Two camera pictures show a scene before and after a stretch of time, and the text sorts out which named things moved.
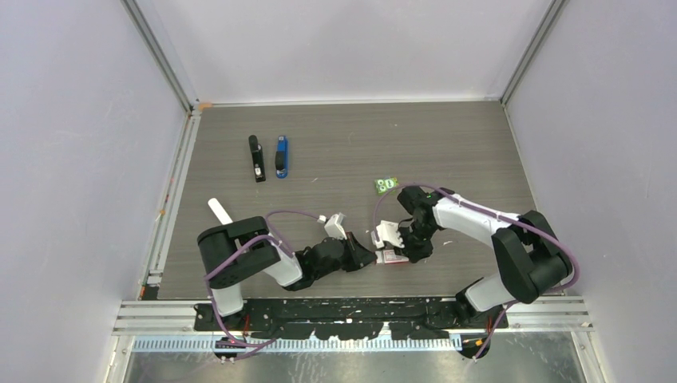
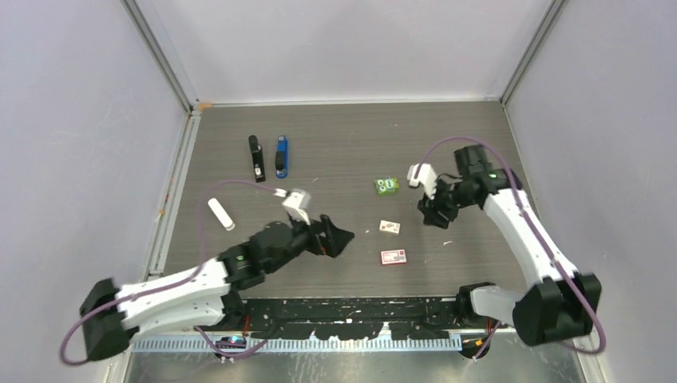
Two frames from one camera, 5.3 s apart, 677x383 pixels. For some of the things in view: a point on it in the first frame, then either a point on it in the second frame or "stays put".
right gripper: (413, 253) -> (429, 209)
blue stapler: (281, 157) stays put
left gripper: (359, 256) -> (330, 242)
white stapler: (219, 211) stays put
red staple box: (390, 257) stays put
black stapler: (258, 159) stays put
